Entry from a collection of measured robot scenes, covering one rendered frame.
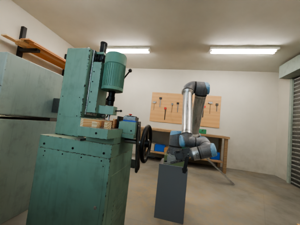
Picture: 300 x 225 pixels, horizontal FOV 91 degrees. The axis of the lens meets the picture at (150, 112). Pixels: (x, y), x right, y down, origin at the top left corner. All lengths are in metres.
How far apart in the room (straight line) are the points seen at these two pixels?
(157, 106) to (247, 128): 2.53
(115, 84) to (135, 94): 3.58
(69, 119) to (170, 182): 1.14
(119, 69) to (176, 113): 3.39
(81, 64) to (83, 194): 0.96
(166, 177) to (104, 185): 0.80
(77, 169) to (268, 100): 4.78
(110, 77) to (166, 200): 1.33
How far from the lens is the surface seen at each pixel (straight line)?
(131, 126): 1.11
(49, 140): 1.29
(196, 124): 1.63
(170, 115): 4.46
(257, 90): 5.03
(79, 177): 1.16
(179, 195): 1.76
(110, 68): 1.25
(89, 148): 1.09
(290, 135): 4.55
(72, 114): 1.31
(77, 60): 1.40
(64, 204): 1.29
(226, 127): 4.64
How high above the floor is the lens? 0.96
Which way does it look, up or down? 4 degrees up
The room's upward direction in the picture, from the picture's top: 6 degrees clockwise
